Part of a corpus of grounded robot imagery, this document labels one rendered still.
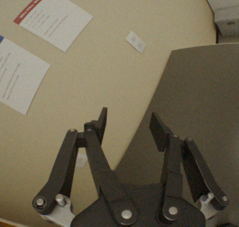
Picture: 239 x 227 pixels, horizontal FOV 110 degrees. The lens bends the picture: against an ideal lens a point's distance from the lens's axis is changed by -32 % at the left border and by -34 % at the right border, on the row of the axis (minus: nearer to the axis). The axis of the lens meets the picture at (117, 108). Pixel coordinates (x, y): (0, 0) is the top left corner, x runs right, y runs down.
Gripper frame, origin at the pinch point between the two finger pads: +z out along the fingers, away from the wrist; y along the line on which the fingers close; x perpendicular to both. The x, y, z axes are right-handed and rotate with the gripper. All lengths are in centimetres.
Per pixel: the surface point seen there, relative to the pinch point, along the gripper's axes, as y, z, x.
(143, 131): 11.5, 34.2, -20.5
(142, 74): 9.3, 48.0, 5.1
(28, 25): -39, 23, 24
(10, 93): -41.3, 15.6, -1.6
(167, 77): 23, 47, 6
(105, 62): -8.9, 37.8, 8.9
